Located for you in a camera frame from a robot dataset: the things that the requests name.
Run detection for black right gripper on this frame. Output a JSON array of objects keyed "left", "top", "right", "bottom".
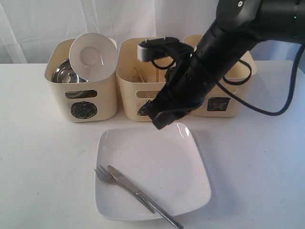
[{"left": 148, "top": 23, "right": 253, "bottom": 130}]

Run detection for white square plate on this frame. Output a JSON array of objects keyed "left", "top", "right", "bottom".
[{"left": 96, "top": 123, "right": 211, "bottom": 216}]

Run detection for stainless steel table knife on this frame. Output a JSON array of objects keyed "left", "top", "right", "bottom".
[{"left": 107, "top": 165, "right": 184, "bottom": 229}]

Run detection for stainless steel fork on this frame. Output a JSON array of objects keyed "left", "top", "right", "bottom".
[{"left": 94, "top": 165, "right": 155, "bottom": 214}]

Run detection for white plastic bowl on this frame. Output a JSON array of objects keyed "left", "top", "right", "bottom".
[{"left": 69, "top": 33, "right": 118, "bottom": 82}]

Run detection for stainless steel bowl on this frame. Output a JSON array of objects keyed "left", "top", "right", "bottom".
[{"left": 51, "top": 59, "right": 96, "bottom": 99}]

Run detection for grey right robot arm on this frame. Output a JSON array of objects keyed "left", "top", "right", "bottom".
[{"left": 139, "top": 0, "right": 305, "bottom": 129}]

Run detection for cream bin with triangle mark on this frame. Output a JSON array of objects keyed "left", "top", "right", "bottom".
[{"left": 116, "top": 37, "right": 166, "bottom": 122}]

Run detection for cream bin with square mark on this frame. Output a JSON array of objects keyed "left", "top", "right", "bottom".
[{"left": 183, "top": 33, "right": 257, "bottom": 118}]

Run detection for cream bin with circle mark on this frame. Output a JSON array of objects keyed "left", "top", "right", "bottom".
[{"left": 44, "top": 39, "right": 118, "bottom": 123}]

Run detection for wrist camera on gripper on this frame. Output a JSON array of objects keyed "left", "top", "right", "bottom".
[{"left": 137, "top": 37, "right": 193, "bottom": 62}]

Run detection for black cable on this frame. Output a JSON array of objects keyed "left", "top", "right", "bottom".
[{"left": 150, "top": 45, "right": 305, "bottom": 116}]

